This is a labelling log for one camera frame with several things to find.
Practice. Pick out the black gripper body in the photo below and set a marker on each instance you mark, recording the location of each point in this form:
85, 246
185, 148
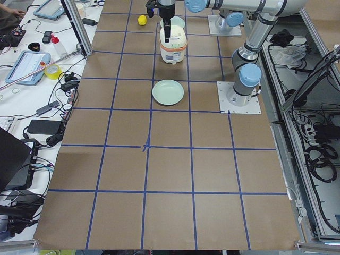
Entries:
166, 11

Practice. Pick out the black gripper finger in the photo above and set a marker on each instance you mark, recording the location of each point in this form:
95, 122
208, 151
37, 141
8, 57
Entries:
165, 28
168, 29

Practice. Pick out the white rice cooker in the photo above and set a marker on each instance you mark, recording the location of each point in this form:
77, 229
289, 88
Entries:
173, 51

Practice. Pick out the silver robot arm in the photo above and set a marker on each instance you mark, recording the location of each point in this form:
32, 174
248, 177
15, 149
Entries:
239, 6
247, 73

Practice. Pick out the light green bowl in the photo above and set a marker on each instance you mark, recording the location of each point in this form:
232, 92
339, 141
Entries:
177, 21

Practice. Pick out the yellow lemon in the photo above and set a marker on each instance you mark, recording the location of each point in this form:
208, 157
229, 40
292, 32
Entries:
142, 20

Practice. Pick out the light green plate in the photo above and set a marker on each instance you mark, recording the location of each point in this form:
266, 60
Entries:
168, 92

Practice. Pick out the white paper cup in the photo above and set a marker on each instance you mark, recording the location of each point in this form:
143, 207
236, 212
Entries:
81, 10

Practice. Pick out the red cap spray bottle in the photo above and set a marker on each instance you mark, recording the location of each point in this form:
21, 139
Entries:
59, 47

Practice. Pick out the blue teach pendant far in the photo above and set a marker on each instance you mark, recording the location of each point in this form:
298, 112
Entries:
50, 9

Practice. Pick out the blue teach pendant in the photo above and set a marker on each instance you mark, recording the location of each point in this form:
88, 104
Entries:
28, 62
50, 9

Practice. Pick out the black cloth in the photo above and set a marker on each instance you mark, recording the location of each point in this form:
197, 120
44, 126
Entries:
282, 38

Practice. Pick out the black phone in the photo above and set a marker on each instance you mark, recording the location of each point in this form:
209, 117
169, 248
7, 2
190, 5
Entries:
47, 37

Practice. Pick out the yellow tape roll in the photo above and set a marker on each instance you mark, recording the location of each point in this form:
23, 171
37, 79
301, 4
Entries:
53, 72

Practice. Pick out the white crumpled cloth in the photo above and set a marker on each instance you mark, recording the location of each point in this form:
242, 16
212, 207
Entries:
291, 56

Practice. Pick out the black small bowl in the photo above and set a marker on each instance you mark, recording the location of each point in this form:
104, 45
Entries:
34, 46

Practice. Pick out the blue teach pendant near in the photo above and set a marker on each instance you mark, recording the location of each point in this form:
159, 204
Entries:
28, 62

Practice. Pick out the black laptop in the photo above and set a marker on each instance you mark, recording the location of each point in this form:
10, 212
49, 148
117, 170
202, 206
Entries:
17, 160

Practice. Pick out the aluminium frame post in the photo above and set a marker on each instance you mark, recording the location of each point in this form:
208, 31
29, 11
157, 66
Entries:
76, 22

